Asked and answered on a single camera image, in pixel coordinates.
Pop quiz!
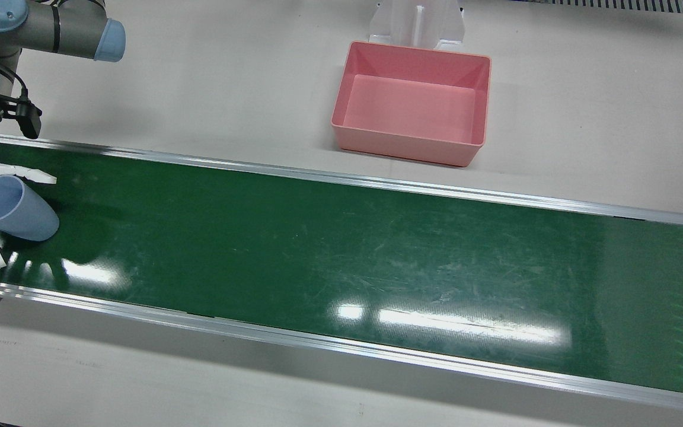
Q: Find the blue plastic cup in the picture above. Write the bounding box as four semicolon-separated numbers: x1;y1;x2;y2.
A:
0;175;60;243

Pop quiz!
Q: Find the pink plastic box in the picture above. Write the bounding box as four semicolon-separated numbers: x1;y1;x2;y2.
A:
330;40;492;168

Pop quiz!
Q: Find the green belt conveyor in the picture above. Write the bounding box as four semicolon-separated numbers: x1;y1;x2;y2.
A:
0;133;683;416

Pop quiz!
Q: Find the white stand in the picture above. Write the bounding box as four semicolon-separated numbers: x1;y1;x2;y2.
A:
368;0;467;53

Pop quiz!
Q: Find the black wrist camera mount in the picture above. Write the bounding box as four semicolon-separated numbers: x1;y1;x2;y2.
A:
1;89;43;140

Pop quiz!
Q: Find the ribbed aluminium rail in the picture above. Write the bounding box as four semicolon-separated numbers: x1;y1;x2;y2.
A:
519;0;683;17

